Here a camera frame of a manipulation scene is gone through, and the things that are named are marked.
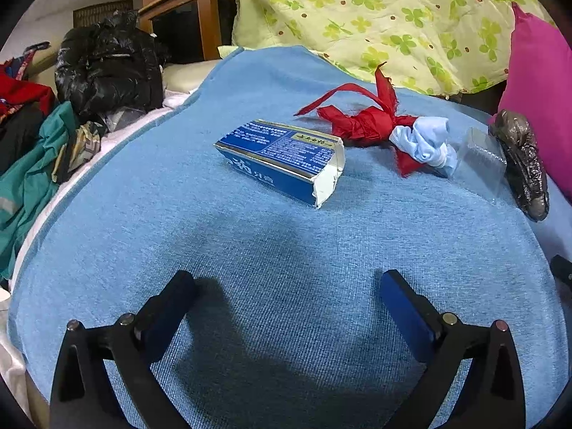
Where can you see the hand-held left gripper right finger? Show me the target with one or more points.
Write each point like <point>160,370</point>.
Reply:
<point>404,313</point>

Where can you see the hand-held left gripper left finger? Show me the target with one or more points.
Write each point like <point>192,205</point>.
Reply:
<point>172,304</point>

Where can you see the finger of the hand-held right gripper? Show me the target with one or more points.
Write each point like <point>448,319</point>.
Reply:
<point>562,270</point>

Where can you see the clear plastic blister tray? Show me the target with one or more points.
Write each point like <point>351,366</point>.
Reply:
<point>480,156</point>

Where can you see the red cloth strip bundle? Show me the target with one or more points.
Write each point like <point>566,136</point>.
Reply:
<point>362,123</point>

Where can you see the blue blanket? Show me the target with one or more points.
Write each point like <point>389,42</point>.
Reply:
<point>268,241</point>

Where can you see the crumpled dark plastic bag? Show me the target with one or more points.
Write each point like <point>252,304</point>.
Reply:
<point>523,161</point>

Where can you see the light blue cloth wad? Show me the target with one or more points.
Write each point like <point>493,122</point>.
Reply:
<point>424,143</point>

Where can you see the blue toothpaste box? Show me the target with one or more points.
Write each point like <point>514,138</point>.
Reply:
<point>268,152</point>

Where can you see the striped cloth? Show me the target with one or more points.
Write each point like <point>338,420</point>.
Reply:
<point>82,143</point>

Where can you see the pale bed sheet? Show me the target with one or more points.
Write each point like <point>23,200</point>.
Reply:
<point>147,118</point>

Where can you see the teal garment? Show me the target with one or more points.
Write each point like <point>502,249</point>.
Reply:
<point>31,174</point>

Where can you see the magenta pillow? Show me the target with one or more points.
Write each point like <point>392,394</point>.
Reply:
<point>540,76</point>

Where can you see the beige cushion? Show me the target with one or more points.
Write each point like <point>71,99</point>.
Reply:
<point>187,76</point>

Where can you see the black puffer jacket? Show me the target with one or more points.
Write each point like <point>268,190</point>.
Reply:
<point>107,71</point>

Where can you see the red garment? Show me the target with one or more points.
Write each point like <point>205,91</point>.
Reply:
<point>27,94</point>

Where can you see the clover print quilt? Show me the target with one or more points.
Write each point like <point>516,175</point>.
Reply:
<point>380,18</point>

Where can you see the wooden cabinet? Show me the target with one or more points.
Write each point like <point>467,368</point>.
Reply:
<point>210,9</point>

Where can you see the woven rattan panel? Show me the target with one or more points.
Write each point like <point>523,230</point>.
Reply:
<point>94,15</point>

